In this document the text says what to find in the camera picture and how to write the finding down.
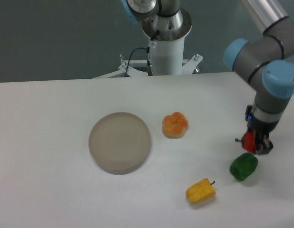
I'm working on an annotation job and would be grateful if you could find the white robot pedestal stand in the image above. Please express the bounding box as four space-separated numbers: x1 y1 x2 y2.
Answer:
98 8 204 79

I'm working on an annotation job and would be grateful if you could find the orange knotted bread roll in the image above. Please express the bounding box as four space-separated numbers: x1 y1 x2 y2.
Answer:
162 112 189 138

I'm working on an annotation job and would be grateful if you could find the round beige plate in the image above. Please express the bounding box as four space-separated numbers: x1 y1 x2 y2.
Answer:
88 112 151 175

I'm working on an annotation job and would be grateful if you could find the yellow toy bell pepper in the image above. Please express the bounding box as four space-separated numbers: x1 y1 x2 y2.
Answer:
186 178 216 204

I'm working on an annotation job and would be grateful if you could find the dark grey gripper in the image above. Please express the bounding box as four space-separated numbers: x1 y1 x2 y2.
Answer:
245 105 280 155

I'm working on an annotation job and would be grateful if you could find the green toy bell pepper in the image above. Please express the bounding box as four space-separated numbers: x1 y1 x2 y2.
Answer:
229 152 258 181

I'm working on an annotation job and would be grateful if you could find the black cable with connector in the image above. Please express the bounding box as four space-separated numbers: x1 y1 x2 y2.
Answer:
124 29 161 77

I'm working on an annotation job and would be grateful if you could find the red toy bell pepper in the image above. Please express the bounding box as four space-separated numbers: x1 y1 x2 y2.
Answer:
235 131 256 153

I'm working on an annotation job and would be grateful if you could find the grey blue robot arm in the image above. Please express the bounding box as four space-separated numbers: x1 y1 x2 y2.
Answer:
122 0 294 155

